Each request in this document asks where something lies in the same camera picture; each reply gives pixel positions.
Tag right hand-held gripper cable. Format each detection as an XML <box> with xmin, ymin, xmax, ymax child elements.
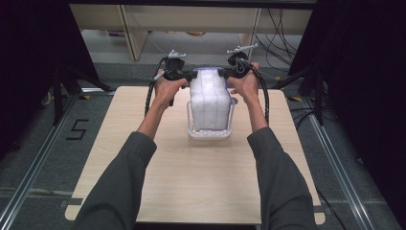
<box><xmin>248</xmin><ymin>61</ymin><xmax>271</xmax><ymax>127</ymax></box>

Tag left hand-held gripper cable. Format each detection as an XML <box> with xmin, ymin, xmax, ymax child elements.
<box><xmin>144</xmin><ymin>57</ymin><xmax>169</xmax><ymax>118</ymax></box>

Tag hand-held gripper cable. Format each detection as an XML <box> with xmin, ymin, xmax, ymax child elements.
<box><xmin>144</xmin><ymin>57</ymin><xmax>169</xmax><ymax>118</ymax></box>
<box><xmin>248</xmin><ymin>61</ymin><xmax>271</xmax><ymax>127</ymax></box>

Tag beige wooden desk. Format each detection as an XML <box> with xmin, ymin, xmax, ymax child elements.
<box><xmin>70</xmin><ymin>3</ymin><xmax>314</xmax><ymax>63</ymax></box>

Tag black floor cables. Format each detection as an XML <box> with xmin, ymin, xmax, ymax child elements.
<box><xmin>288</xmin><ymin>105</ymin><xmax>324</xmax><ymax>129</ymax></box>

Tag white floor cable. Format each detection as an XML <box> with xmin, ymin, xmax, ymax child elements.
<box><xmin>259</xmin><ymin>70</ymin><xmax>280</xmax><ymax>81</ymax></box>

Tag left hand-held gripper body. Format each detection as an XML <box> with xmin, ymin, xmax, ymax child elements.
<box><xmin>162</xmin><ymin>49</ymin><xmax>187</xmax><ymax>81</ymax></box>

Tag white basket with handle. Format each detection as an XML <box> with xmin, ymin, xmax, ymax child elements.
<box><xmin>186</xmin><ymin>97</ymin><xmax>237</xmax><ymax>142</ymax></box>

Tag white cloth with purple lines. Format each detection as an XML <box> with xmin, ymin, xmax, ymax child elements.
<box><xmin>189</xmin><ymin>66</ymin><xmax>234</xmax><ymax>132</ymax></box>

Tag bundle of black cables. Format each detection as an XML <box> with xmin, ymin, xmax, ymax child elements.
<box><xmin>254</xmin><ymin>8</ymin><xmax>305</xmax><ymax>73</ymax></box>

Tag person's left hand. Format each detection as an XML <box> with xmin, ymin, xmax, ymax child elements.
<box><xmin>153</xmin><ymin>68</ymin><xmax>190</xmax><ymax>110</ymax></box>

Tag aluminium floor rail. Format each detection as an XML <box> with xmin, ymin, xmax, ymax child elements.
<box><xmin>302</xmin><ymin>95</ymin><xmax>377</xmax><ymax>230</ymax></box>
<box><xmin>0</xmin><ymin>92</ymin><xmax>79</xmax><ymax>230</ymax></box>

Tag black curtain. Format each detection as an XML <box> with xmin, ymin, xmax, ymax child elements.
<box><xmin>288</xmin><ymin>0</ymin><xmax>406</xmax><ymax>229</ymax></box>
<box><xmin>0</xmin><ymin>0</ymin><xmax>101</xmax><ymax>161</ymax></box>

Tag person's right hand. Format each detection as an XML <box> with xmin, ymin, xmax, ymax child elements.
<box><xmin>226</xmin><ymin>61</ymin><xmax>261</xmax><ymax>105</ymax></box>

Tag black metal stand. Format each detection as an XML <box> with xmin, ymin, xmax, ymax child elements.
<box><xmin>51</xmin><ymin>61</ymin><xmax>115</xmax><ymax>127</ymax></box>
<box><xmin>271</xmin><ymin>63</ymin><xmax>327</xmax><ymax>127</ymax></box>

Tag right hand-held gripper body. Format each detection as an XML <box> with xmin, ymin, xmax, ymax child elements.
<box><xmin>226</xmin><ymin>42</ymin><xmax>259</xmax><ymax>80</ymax></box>

